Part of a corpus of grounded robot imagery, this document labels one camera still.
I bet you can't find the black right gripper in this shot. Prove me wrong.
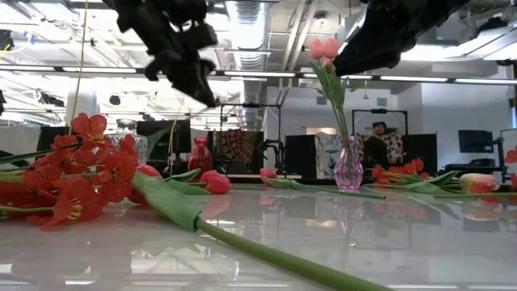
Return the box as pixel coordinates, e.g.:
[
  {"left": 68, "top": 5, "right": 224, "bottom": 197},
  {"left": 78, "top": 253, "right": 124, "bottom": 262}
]
[{"left": 333, "top": 0, "right": 425, "bottom": 77}]

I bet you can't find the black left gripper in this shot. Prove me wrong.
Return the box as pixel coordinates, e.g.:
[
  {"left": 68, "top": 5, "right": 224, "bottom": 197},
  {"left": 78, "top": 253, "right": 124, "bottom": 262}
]
[{"left": 103, "top": 0, "right": 219, "bottom": 107}]

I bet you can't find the clear glass vase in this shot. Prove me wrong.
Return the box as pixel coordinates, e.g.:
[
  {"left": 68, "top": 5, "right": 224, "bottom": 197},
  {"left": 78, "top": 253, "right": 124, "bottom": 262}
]
[{"left": 105, "top": 118, "right": 149, "bottom": 167}]

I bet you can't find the red glass vase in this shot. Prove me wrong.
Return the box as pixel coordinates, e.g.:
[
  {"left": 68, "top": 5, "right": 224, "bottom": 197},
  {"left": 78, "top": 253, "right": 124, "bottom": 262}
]
[{"left": 187, "top": 137, "right": 214, "bottom": 179}]

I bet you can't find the purple glass vase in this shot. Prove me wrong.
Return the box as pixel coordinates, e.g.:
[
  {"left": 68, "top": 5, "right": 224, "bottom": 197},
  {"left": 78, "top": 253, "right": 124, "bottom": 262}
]
[{"left": 333, "top": 136, "right": 364, "bottom": 192}]

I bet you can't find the black computer monitor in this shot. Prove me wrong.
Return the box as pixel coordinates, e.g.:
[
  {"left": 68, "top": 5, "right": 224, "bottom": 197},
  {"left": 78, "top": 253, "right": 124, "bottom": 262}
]
[{"left": 136, "top": 120, "right": 192, "bottom": 165}]

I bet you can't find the person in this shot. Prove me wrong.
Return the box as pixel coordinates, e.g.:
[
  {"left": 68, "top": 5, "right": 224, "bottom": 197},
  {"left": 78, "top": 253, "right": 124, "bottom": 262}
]
[{"left": 362, "top": 120, "right": 391, "bottom": 171}]

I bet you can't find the floral patterned cloth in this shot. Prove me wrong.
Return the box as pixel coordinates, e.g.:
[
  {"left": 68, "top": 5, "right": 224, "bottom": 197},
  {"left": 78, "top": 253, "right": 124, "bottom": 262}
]
[{"left": 357, "top": 133, "right": 404, "bottom": 167}]

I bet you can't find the mandala print tapestry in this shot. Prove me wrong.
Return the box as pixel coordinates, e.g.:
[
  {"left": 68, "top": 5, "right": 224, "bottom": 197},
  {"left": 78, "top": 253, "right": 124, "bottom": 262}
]
[{"left": 215, "top": 129, "right": 259, "bottom": 167}]

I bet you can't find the black partition panel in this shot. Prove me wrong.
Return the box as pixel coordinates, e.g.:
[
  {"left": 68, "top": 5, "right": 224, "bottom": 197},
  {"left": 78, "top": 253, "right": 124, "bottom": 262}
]
[
  {"left": 285, "top": 135, "right": 317, "bottom": 181},
  {"left": 401, "top": 133, "right": 439, "bottom": 175}
]

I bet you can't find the red small-blossom flower bunch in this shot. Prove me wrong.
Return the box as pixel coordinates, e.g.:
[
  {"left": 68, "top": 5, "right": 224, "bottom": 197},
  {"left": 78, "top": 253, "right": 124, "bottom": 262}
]
[
  {"left": 371, "top": 158, "right": 461, "bottom": 193},
  {"left": 0, "top": 112, "right": 141, "bottom": 230}
]

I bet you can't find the black metal stand frame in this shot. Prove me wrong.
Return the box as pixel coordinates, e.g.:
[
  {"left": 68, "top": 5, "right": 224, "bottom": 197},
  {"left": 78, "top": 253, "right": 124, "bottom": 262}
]
[
  {"left": 351, "top": 108, "right": 408, "bottom": 137},
  {"left": 220, "top": 103, "right": 283, "bottom": 174}
]

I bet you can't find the silver ceiling ventilation duct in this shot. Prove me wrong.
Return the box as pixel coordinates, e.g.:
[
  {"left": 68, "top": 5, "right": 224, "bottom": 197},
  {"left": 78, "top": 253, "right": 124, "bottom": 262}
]
[{"left": 224, "top": 0, "right": 271, "bottom": 131}]

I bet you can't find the long ceiling light rail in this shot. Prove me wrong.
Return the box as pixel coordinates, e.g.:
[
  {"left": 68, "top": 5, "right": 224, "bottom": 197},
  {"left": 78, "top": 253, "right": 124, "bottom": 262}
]
[{"left": 0, "top": 64, "right": 517, "bottom": 86}]

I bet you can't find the yellow power cable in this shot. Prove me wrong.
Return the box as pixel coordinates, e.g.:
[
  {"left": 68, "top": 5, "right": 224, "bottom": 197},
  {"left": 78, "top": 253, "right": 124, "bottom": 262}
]
[{"left": 68, "top": 0, "right": 89, "bottom": 137}]

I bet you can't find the dark wall monitor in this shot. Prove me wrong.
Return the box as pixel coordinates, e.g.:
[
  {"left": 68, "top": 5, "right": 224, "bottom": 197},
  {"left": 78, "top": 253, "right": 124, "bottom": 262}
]
[{"left": 458, "top": 129, "right": 494, "bottom": 154}]

